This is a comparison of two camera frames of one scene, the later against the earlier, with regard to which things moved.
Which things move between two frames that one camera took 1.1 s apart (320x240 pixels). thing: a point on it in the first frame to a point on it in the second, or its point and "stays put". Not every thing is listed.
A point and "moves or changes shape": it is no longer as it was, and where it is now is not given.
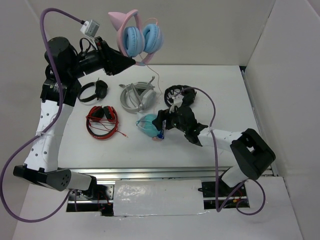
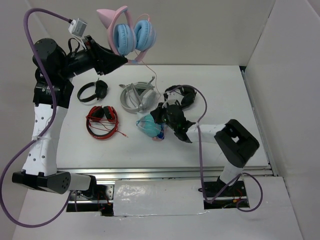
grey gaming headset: (137, 97) stays put
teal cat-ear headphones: (145, 124) stays put
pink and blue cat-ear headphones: (138, 41) moves or changes shape
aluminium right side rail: (257, 115) stays put
